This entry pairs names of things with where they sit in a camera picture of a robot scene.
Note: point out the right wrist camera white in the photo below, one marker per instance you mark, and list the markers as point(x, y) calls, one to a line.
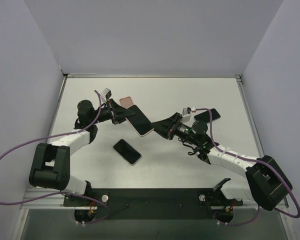
point(186, 114)

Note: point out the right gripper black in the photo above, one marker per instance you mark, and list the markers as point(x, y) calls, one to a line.
point(174, 125)

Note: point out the pink phone case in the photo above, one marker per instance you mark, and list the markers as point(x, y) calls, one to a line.
point(126, 102)

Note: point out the phone in white case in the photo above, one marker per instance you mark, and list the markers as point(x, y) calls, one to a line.
point(127, 152)

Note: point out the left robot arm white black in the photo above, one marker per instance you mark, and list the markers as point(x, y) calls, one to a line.
point(51, 165)

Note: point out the teal phone black screen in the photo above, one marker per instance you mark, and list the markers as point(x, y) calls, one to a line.
point(206, 115)

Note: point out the aluminium front rail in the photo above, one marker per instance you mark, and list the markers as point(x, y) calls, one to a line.
point(56, 201)

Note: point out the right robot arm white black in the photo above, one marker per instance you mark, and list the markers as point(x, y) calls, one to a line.
point(267, 184)

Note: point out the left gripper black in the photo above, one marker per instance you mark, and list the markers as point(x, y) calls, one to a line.
point(114, 112)

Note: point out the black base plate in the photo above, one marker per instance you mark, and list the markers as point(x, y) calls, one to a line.
point(149, 204)

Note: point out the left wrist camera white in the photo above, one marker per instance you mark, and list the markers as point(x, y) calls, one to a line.
point(106, 95)

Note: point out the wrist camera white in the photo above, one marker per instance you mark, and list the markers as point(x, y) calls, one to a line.
point(106, 95)
point(186, 114)

